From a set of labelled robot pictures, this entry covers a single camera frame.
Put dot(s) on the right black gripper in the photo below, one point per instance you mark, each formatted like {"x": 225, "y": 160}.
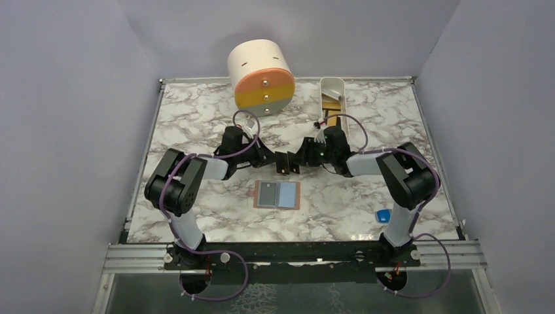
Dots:
{"x": 304, "y": 156}

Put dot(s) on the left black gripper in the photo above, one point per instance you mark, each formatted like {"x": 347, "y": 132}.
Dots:
{"x": 264, "y": 156}

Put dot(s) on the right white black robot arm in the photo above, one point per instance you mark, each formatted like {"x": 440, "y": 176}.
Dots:
{"x": 410, "y": 180}

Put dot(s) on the brown leather card holder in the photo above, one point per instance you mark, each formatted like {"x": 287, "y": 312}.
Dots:
{"x": 289, "y": 195}

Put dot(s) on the dark credit card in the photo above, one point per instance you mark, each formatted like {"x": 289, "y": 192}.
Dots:
{"x": 267, "y": 194}

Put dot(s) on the long white oval tray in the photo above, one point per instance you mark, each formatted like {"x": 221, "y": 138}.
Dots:
{"x": 338, "y": 85}

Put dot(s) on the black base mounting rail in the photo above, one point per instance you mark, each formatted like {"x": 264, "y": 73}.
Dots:
{"x": 223, "y": 263}

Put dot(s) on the cards stack in tray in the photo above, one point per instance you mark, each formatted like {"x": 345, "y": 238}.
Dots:
{"x": 331, "y": 101}

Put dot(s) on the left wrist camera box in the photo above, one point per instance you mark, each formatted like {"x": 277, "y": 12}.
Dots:
{"x": 250, "y": 127}

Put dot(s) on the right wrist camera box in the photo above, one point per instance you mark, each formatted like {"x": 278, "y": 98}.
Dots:
{"x": 320, "y": 137}

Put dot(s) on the gold black striped card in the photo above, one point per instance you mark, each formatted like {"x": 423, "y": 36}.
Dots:
{"x": 332, "y": 120}

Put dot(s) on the small blue object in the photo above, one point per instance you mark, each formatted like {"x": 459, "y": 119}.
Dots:
{"x": 383, "y": 216}

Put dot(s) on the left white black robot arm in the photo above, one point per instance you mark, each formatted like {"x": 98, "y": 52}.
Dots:
{"x": 173, "y": 186}

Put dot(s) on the round drawer cabinet orange yellow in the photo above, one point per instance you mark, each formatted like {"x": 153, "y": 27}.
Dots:
{"x": 260, "y": 77}

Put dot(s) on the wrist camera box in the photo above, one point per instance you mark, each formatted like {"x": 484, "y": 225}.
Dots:
{"x": 250, "y": 127}
{"x": 320, "y": 137}

